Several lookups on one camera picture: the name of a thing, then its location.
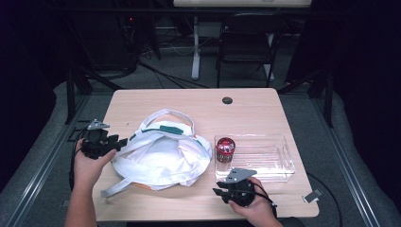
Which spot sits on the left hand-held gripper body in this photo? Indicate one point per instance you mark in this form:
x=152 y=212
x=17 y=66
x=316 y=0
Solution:
x=96 y=142

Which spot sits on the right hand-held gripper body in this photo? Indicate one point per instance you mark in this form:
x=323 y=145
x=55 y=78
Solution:
x=241 y=186

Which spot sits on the dark jar with red lid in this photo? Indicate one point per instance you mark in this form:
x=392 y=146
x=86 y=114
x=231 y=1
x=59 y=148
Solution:
x=225 y=148

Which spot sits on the clear plastic tray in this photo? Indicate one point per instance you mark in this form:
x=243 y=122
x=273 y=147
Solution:
x=268 y=154

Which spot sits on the white green orange tote bag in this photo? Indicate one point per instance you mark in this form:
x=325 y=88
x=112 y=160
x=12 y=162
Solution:
x=164 y=157

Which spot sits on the person's right hand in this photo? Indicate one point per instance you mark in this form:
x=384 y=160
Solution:
x=260 y=205

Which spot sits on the person's left hand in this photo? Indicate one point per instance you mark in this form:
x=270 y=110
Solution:
x=86 y=168

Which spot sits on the black metal stand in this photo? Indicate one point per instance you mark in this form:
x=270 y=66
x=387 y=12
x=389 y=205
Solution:
x=327 y=94
x=71 y=94

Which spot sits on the grey tape strip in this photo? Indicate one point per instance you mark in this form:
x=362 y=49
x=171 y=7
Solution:
x=312 y=195

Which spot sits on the dark round table grommet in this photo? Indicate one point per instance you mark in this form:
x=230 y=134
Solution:
x=227 y=100

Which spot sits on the white desk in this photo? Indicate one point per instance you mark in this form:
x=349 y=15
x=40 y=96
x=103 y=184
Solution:
x=195 y=47

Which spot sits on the black chair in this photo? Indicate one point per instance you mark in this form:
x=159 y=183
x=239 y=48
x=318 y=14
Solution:
x=246 y=47

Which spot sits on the metal floor rail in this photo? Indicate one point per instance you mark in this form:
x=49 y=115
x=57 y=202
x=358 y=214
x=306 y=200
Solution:
x=41 y=164
x=346 y=164

